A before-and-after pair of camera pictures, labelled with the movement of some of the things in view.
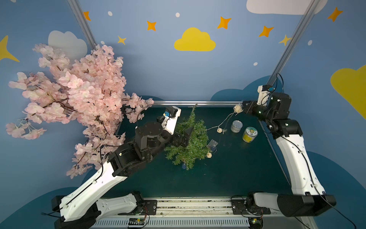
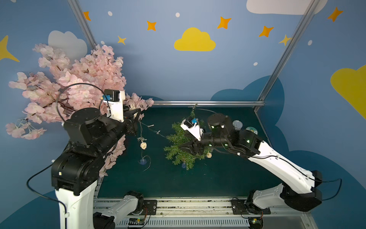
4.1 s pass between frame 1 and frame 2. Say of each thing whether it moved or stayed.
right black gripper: moved
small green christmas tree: stayed
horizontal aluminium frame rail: stayed
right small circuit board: stayed
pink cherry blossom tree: stayed
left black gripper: moved
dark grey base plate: stayed
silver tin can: stayed
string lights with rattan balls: moved
